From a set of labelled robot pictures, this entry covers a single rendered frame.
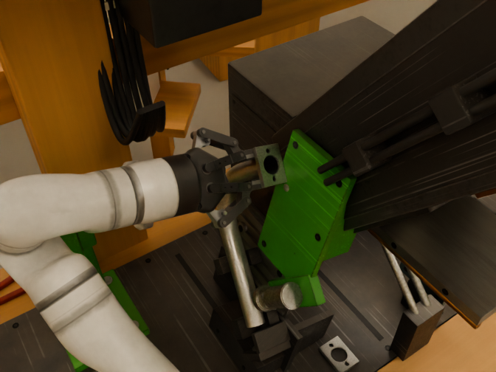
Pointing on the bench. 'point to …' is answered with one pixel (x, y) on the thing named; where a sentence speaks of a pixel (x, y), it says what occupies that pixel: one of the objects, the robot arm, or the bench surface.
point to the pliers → (10, 292)
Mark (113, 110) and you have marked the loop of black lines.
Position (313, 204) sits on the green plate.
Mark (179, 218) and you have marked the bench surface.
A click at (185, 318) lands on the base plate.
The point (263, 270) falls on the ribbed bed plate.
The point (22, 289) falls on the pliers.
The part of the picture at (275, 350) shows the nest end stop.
